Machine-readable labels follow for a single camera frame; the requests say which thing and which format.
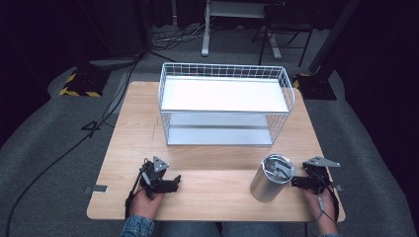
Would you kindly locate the grey tape strip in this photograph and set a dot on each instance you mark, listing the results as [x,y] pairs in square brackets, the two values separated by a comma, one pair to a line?
[99,189]

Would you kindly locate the striped black stand base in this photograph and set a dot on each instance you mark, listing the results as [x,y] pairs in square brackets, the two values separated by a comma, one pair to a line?
[314,87]
[84,84]

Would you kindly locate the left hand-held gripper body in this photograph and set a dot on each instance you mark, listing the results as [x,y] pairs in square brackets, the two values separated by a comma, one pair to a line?
[152,173]

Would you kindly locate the person's right hand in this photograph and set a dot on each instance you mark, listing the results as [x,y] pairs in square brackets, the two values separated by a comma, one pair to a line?
[321,214]

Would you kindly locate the black slanted stand pole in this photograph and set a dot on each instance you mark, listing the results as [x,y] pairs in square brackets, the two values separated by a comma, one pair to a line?
[334,34]

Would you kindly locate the white desk frame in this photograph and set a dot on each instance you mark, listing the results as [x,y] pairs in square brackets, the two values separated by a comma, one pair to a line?
[207,29]

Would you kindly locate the stainless steel cup with lid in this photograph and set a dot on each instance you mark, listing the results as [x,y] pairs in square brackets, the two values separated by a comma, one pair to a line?
[272,178]

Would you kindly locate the small grey tape piece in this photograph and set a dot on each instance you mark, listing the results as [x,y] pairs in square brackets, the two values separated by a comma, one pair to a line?
[338,188]

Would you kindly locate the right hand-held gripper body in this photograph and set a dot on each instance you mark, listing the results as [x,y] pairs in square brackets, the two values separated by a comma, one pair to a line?
[317,173]

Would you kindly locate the person's left hand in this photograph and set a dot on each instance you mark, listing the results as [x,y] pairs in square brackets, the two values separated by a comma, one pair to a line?
[145,204]

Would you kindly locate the black tape floor mark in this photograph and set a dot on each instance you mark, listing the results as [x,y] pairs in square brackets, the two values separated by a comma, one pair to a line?
[91,127]

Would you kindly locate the black chair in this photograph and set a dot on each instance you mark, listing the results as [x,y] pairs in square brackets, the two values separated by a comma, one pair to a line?
[286,23]

